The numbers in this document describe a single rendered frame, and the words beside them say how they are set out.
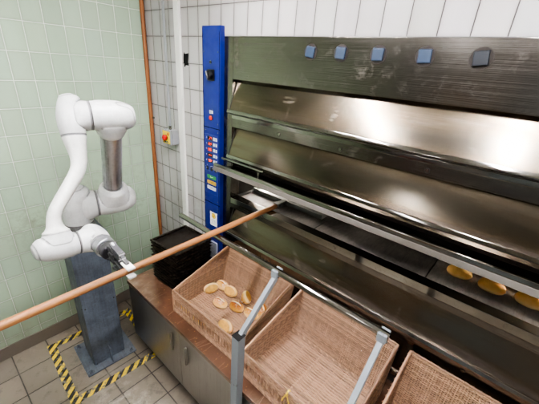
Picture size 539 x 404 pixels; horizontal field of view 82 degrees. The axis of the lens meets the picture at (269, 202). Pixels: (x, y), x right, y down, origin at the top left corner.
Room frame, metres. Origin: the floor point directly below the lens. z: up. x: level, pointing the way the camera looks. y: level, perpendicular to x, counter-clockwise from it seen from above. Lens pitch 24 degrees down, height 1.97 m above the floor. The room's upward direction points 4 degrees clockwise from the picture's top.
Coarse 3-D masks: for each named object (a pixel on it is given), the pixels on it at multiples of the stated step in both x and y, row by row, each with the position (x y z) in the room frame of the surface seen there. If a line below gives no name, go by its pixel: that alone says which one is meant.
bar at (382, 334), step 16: (192, 224) 1.46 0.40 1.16; (224, 240) 1.30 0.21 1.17; (256, 256) 1.18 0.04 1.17; (272, 272) 1.09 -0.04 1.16; (272, 288) 1.07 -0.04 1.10; (304, 288) 0.99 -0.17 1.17; (256, 304) 1.01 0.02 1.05; (336, 304) 0.91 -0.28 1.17; (352, 320) 0.85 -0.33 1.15; (368, 320) 0.84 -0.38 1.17; (240, 336) 0.93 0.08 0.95; (384, 336) 0.77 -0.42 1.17; (240, 352) 0.91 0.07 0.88; (240, 368) 0.92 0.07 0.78; (368, 368) 0.72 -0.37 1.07; (240, 384) 0.92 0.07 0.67; (240, 400) 0.92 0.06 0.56; (352, 400) 0.66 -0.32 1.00
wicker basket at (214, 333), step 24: (216, 264) 1.69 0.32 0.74; (240, 264) 1.69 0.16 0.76; (192, 288) 1.53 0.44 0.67; (240, 288) 1.63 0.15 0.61; (264, 288) 1.54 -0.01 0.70; (288, 288) 1.40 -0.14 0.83; (192, 312) 1.31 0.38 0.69; (216, 312) 1.42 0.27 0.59; (264, 312) 1.25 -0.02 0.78; (216, 336) 1.18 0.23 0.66
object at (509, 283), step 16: (240, 176) 1.56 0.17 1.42; (256, 176) 1.63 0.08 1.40; (272, 192) 1.41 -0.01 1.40; (304, 192) 1.46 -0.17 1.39; (320, 208) 1.24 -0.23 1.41; (352, 208) 1.31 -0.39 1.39; (352, 224) 1.13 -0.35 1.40; (384, 224) 1.15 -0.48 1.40; (400, 224) 1.19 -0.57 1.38; (400, 240) 1.01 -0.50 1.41; (432, 240) 1.05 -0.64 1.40; (432, 256) 0.93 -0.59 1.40; (448, 256) 0.91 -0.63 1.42; (480, 256) 0.97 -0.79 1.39; (480, 272) 0.84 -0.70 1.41; (512, 272) 0.87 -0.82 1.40; (528, 272) 0.90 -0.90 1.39; (512, 288) 0.79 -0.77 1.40; (528, 288) 0.77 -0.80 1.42
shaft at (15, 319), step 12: (276, 204) 1.69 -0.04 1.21; (252, 216) 1.53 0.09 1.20; (216, 228) 1.35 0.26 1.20; (228, 228) 1.39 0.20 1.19; (192, 240) 1.23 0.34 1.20; (168, 252) 1.13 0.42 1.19; (144, 264) 1.04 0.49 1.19; (108, 276) 0.94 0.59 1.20; (120, 276) 0.96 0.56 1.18; (84, 288) 0.87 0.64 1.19; (96, 288) 0.90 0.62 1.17; (60, 300) 0.81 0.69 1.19; (24, 312) 0.74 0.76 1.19; (36, 312) 0.75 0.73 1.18; (0, 324) 0.69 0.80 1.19; (12, 324) 0.70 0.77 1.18
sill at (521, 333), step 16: (256, 208) 1.68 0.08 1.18; (288, 224) 1.52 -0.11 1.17; (304, 224) 1.52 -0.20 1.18; (320, 240) 1.38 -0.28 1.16; (336, 240) 1.37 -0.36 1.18; (352, 256) 1.27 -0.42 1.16; (368, 256) 1.25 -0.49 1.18; (384, 272) 1.16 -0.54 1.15; (400, 272) 1.14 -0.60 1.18; (416, 288) 1.07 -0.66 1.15; (432, 288) 1.04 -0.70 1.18; (448, 288) 1.05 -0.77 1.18; (448, 304) 0.99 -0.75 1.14; (464, 304) 0.96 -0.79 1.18; (480, 304) 0.96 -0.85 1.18; (496, 320) 0.89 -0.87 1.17; (512, 320) 0.89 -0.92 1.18; (528, 336) 0.83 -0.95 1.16
